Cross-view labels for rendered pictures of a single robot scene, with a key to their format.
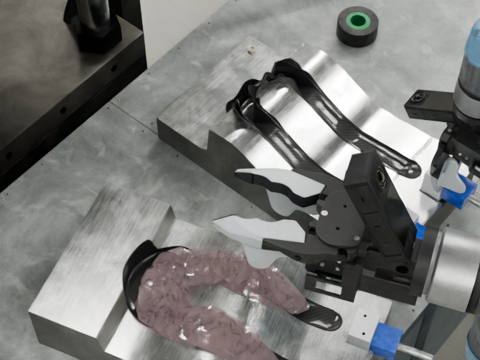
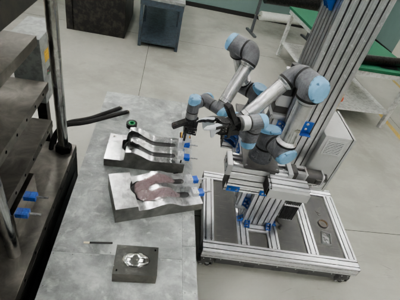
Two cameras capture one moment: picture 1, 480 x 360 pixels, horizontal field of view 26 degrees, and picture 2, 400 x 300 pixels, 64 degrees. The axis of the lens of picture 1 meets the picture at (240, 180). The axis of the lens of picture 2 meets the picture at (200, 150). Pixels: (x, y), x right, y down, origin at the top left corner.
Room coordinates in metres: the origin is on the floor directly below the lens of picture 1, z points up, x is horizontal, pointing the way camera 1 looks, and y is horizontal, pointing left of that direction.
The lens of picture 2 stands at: (-0.16, 0.92, 2.25)
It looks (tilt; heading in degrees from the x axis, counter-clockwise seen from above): 39 degrees down; 308
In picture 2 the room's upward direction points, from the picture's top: 15 degrees clockwise
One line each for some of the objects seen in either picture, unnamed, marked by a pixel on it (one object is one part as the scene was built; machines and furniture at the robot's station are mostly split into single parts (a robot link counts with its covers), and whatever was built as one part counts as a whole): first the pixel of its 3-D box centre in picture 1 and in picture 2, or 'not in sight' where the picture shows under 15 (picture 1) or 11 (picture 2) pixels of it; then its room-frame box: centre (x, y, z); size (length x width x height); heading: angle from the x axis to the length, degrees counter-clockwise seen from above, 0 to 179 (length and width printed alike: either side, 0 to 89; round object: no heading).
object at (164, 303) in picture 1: (217, 298); (156, 186); (0.77, 0.03, 0.90); 0.26 x 0.18 x 0.08; 67
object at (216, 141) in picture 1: (312, 142); (146, 149); (1.09, -0.13, 0.87); 0.50 x 0.26 x 0.14; 50
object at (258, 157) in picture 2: not in sight; (262, 150); (0.53, -0.57, 1.09); 0.15 x 0.15 x 0.10
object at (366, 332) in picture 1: (391, 343); (196, 179); (0.71, -0.23, 0.85); 0.13 x 0.05 x 0.05; 67
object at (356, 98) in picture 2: not in sight; (334, 59); (1.76, -4.41, 0.51); 2.40 x 1.13 x 1.02; 144
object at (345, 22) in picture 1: (357, 26); (131, 124); (1.41, -0.23, 0.82); 0.08 x 0.08 x 0.04
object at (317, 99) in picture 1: (317, 133); (149, 144); (1.07, -0.13, 0.92); 0.35 x 0.16 x 0.09; 50
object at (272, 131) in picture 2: not in sight; (269, 136); (0.52, -0.57, 1.20); 0.13 x 0.12 x 0.14; 162
